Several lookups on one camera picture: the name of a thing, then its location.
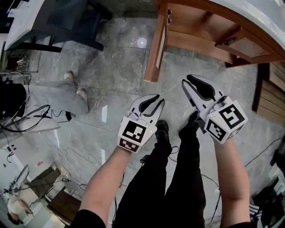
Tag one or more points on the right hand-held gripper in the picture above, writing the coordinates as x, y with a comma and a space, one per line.
229, 120

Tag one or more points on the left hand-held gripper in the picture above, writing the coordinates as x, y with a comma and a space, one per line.
133, 133

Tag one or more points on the person's right forearm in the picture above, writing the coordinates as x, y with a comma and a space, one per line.
233, 178

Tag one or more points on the person's left forearm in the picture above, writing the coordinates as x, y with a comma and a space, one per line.
104, 178

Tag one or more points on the person's black left shoe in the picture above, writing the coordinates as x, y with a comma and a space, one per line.
162, 131

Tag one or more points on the person's black shoe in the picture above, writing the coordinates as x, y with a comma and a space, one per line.
162, 131
189, 127

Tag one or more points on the person's black right shoe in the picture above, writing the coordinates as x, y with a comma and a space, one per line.
189, 127

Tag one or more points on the small black adapter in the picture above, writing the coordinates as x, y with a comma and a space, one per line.
144, 158

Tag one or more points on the wooden slatted platform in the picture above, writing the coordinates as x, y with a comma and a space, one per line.
274, 100

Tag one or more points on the person's black trousers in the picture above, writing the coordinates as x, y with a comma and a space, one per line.
151, 189

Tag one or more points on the white ceramic sink top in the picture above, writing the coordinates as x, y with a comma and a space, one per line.
262, 17
22, 26

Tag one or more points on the white curved seat shell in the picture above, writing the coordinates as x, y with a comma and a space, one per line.
33, 127

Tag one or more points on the person's black shirt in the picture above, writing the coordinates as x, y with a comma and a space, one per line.
89, 220

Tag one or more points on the black white striped cloth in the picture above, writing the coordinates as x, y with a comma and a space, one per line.
256, 213

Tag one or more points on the black rounded seat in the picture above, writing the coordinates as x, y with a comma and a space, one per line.
11, 100

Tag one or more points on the wooden sink cabinet frame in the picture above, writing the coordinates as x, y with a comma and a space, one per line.
189, 17

